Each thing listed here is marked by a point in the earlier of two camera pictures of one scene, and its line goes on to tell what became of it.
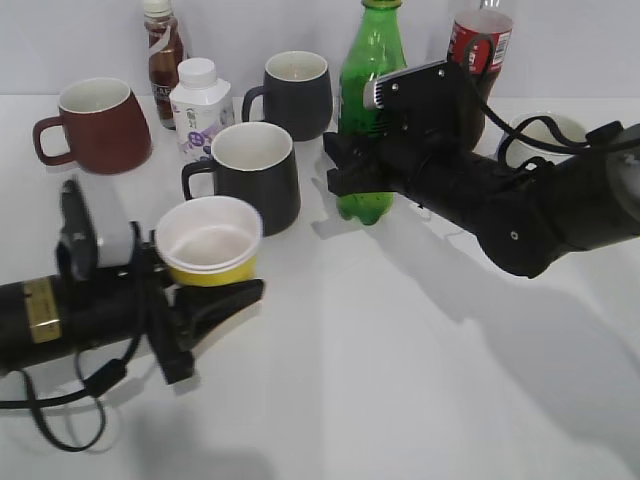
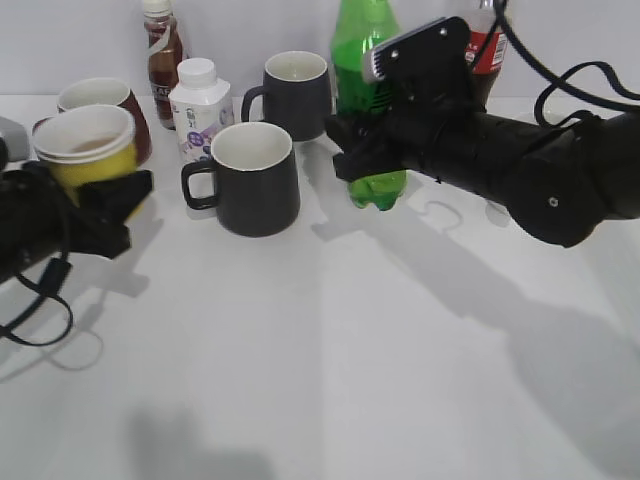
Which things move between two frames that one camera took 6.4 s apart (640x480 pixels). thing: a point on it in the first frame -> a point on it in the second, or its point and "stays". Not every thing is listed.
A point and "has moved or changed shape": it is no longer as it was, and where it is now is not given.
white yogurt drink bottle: (200, 105) stays
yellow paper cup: (211, 241) -> (86, 144)
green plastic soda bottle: (375, 46) has moved or changed shape
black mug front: (255, 162) stays
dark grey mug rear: (297, 93) stays
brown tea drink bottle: (165, 55) stays
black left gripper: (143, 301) -> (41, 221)
